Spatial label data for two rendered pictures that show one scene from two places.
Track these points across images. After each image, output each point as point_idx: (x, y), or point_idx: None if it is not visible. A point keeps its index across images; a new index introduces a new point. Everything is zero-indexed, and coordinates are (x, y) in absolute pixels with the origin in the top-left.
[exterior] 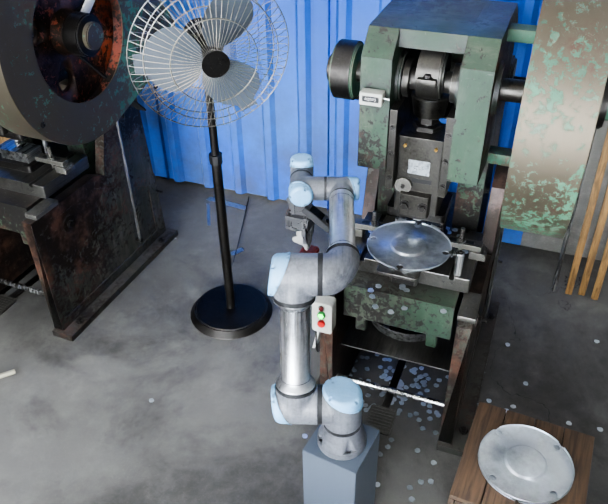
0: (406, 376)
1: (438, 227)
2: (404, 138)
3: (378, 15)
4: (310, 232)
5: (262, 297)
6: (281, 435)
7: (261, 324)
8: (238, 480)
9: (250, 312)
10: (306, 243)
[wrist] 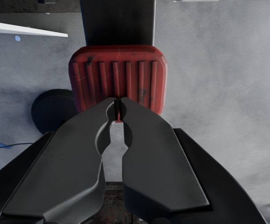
0: None
1: None
2: None
3: None
4: (99, 171)
5: (39, 105)
6: (179, 22)
7: (68, 92)
8: (229, 38)
9: (62, 106)
10: (183, 132)
